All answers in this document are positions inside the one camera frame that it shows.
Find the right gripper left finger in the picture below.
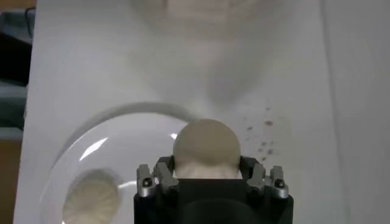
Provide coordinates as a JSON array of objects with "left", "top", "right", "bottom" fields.
[{"left": 136, "top": 155, "right": 179, "bottom": 198}]

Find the white steamed baozi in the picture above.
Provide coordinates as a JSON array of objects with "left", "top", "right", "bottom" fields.
[
  {"left": 62, "top": 168, "right": 121, "bottom": 224},
  {"left": 172, "top": 118, "right": 242, "bottom": 180}
]

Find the white round plate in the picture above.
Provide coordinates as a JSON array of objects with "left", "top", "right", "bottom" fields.
[{"left": 39, "top": 102, "right": 199, "bottom": 224}]

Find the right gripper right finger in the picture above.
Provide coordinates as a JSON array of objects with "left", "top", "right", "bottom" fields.
[{"left": 239, "top": 155, "right": 289, "bottom": 200}]

